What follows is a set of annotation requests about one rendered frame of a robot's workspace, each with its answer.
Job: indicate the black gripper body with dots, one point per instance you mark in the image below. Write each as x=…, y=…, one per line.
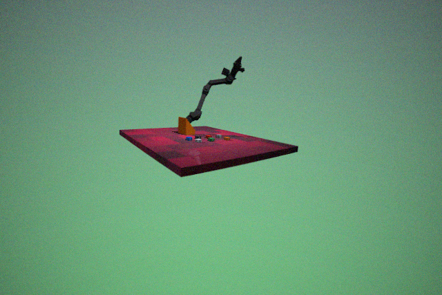
x=235, y=67

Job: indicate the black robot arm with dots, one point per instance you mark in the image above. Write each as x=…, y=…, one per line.
x=230, y=77

